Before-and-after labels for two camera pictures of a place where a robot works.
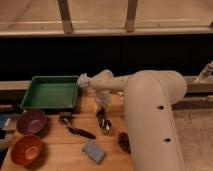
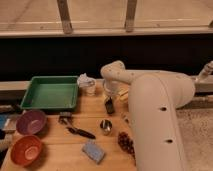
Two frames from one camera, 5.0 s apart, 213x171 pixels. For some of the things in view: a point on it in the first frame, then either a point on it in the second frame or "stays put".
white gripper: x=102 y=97 to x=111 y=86
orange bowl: x=26 y=150 stays put
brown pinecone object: x=124 y=142 stays put
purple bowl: x=31 y=122 stays put
